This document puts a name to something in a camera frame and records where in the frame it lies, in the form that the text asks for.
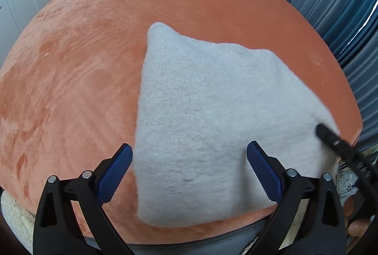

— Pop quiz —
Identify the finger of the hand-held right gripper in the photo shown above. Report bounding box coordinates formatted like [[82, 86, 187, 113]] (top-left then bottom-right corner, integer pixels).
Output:
[[315, 123, 373, 176]]

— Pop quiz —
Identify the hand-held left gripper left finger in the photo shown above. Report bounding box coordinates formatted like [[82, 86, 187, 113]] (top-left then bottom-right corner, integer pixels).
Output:
[[32, 143, 137, 255]]

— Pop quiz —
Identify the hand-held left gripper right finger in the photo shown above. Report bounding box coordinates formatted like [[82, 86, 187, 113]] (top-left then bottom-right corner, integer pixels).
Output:
[[246, 141, 347, 255]]

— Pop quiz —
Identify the beige sweater with black hearts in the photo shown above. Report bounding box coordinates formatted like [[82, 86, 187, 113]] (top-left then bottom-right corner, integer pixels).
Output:
[[133, 22, 343, 227]]

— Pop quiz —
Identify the person's right hand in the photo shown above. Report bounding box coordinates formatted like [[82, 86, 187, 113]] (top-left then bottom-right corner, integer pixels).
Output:
[[344, 197, 370, 239]]

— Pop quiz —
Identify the floral patterned rug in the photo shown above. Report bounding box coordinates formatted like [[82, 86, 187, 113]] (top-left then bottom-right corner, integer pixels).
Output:
[[338, 165, 359, 195]]

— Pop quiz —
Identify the orange plush blanket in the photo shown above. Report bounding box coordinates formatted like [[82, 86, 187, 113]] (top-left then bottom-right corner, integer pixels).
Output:
[[0, 0, 363, 227]]

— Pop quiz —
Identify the dark grey leather footboard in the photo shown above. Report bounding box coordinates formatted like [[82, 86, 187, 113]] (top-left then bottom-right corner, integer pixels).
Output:
[[86, 214, 278, 255]]

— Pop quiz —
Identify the white fleece mattress pad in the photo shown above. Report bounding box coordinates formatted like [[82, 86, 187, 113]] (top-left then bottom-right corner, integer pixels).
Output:
[[0, 191, 39, 252]]

